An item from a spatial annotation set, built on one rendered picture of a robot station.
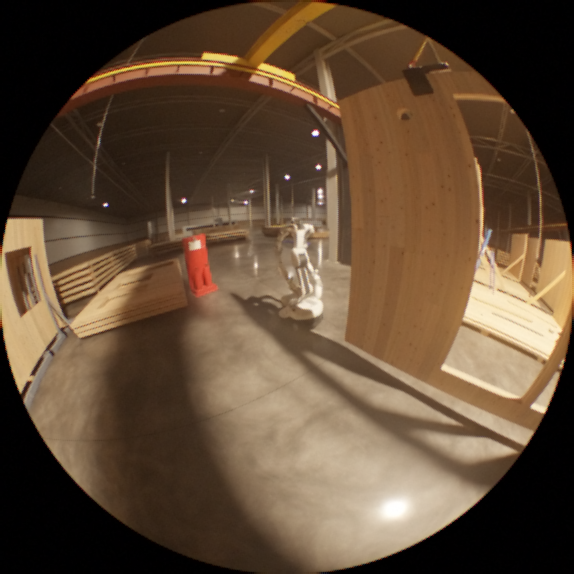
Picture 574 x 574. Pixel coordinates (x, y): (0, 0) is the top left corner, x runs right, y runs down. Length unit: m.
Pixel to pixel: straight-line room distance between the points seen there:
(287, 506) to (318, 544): 0.40
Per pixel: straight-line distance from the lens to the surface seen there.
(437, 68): 2.15
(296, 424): 1.65
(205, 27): 10.54
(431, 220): 1.48
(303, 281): 2.38
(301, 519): 1.54
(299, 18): 4.93
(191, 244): 4.36
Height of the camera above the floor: 1.52
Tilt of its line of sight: 22 degrees down
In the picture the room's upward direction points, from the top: 2 degrees counter-clockwise
